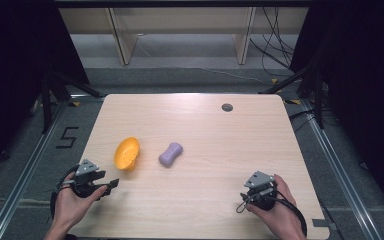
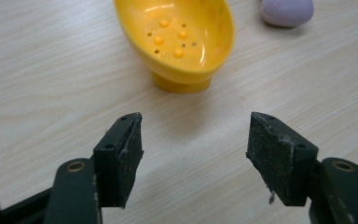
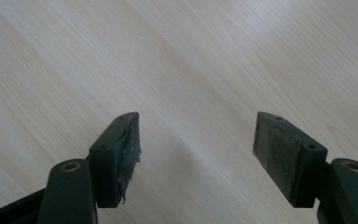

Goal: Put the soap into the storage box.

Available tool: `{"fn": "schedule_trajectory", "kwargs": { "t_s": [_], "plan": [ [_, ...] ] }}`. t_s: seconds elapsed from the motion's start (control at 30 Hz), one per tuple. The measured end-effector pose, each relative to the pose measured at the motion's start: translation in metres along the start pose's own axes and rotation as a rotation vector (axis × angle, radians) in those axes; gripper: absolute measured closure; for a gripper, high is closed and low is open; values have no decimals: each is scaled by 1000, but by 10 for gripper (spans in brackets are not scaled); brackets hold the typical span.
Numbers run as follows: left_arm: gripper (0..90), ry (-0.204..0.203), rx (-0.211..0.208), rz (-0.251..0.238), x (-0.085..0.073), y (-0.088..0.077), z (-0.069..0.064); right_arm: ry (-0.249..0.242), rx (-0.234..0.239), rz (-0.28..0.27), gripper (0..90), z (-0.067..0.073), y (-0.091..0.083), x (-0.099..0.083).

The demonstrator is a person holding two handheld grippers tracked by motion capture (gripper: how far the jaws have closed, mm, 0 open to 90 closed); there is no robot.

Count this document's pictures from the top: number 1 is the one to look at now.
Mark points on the black tripod stand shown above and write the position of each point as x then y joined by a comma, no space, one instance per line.
46,103
318,100

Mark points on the grey table grommet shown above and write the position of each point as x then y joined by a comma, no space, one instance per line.
227,107

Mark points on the dark curtain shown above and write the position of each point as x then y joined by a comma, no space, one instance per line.
16,73
363,83

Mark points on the person's left hand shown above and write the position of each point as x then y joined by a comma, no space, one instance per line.
69,206

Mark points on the aluminium floor rail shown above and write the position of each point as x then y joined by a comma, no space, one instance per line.
26,170
340,170

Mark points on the person's right hand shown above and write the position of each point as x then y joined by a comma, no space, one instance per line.
281,216

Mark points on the orange soap dish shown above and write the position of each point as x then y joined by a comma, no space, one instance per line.
126,154

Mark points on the purple soap bar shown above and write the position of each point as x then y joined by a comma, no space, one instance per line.
170,155

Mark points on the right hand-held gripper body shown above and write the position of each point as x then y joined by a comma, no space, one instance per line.
260,191

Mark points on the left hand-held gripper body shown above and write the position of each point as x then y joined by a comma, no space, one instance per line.
87,182

